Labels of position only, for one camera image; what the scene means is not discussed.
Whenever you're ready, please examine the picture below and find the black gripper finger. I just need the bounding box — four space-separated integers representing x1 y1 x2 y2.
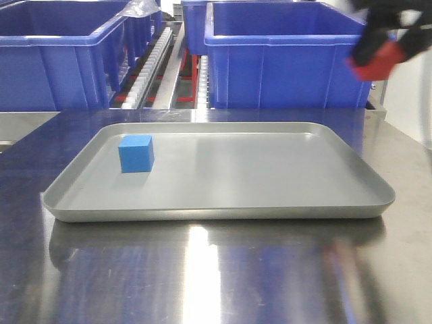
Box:
350 28 389 68
394 13 431 63

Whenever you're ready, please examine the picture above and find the red foam cube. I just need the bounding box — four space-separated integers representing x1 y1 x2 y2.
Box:
346 41 406 81

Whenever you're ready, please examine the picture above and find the blue foam cube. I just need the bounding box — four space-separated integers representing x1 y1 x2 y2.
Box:
118 134 155 173

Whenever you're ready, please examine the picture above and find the blue plastic bin front right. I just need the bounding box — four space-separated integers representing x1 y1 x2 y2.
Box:
204 1 371 109

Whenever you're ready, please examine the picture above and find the blue plastic bin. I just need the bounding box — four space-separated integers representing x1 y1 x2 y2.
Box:
204 1 371 109
181 1 302 59
1 1 161 112

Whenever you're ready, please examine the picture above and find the blue plastic bin rear right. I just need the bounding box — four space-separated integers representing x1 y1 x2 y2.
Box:
181 1 302 59

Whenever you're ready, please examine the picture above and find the grey metal tray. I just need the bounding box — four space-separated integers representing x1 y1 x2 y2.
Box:
42 122 395 222

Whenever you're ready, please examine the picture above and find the clear plastic bag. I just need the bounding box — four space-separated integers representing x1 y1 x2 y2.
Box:
119 0 161 18

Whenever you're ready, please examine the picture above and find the blue plastic bin front left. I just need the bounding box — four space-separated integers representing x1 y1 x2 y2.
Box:
1 1 161 112

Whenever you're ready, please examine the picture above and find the white roller conveyor rail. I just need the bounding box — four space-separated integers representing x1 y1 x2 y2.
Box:
121 27 173 110

